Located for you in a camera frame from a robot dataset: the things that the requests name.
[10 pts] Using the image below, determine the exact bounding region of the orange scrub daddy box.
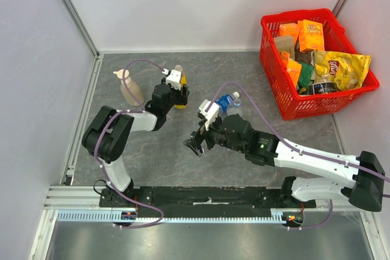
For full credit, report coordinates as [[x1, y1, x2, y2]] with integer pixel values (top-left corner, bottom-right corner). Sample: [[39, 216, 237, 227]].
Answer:
[[298, 19, 325, 53]]

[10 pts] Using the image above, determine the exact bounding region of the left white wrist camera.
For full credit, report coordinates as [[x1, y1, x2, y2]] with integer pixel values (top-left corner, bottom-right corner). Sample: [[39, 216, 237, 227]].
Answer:
[[161, 69, 182, 90]]

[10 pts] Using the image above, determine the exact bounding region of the green package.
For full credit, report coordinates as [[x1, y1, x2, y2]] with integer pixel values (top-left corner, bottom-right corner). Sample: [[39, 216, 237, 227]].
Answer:
[[297, 63, 314, 88]]

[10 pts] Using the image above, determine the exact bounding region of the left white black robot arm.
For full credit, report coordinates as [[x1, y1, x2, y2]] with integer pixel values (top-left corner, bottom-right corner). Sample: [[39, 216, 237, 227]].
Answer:
[[82, 79, 189, 207]]

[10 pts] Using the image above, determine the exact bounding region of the yellow juice bottle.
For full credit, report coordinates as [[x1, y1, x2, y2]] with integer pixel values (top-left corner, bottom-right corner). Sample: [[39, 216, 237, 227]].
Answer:
[[174, 65, 188, 110]]

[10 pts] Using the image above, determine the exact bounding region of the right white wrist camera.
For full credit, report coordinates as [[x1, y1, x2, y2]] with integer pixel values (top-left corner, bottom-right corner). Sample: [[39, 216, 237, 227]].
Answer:
[[198, 99, 219, 131]]

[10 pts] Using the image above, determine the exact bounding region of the beige pump soap bottle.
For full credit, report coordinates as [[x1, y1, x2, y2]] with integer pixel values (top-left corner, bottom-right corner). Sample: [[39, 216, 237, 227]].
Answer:
[[113, 69, 144, 107]]

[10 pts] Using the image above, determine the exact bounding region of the brown cardboard box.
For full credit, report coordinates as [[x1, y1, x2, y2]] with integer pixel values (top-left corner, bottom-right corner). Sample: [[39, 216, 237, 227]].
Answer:
[[274, 35, 295, 60]]

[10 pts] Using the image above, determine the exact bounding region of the yellow chips bag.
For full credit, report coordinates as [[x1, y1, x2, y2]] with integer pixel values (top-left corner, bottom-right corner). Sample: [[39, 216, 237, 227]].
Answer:
[[312, 51, 372, 91]]

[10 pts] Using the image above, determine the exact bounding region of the white cable duct rail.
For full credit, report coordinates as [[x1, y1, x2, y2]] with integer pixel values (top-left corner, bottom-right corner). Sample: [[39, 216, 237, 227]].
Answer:
[[57, 209, 287, 224]]

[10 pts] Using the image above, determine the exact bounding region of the dark can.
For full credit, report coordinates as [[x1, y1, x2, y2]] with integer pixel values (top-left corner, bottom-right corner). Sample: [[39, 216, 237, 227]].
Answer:
[[308, 82, 338, 95]]

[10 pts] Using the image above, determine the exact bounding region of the orange packet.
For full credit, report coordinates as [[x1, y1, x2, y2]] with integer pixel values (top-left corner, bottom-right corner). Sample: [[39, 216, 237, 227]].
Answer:
[[280, 51, 302, 87]]

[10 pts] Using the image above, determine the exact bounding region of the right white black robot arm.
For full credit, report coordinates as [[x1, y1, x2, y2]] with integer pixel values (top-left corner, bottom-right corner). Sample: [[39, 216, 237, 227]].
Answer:
[[184, 114, 385, 212]]

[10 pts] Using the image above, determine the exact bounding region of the crushed clear water bottle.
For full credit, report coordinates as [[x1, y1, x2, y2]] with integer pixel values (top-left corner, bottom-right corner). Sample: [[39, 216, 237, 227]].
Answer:
[[215, 91, 240, 116]]

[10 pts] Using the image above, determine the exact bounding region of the red plastic basket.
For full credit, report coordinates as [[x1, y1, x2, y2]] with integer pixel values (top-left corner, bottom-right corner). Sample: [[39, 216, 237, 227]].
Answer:
[[260, 8, 380, 121]]

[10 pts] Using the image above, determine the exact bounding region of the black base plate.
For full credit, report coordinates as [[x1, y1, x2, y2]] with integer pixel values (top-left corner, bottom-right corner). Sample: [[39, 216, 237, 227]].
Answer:
[[99, 184, 316, 219]]

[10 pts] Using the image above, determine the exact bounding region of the clear blue label bottle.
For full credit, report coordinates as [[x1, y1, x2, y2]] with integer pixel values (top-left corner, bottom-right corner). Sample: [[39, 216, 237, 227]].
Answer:
[[226, 98, 243, 117]]

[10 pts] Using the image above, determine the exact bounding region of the small orange box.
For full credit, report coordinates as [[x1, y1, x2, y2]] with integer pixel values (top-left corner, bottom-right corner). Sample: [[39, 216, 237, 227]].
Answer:
[[278, 23, 300, 37]]

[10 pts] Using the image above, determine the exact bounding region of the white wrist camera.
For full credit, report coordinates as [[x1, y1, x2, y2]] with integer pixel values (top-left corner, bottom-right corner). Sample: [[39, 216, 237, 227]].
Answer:
[[161, 69, 182, 90], [198, 99, 219, 131]]

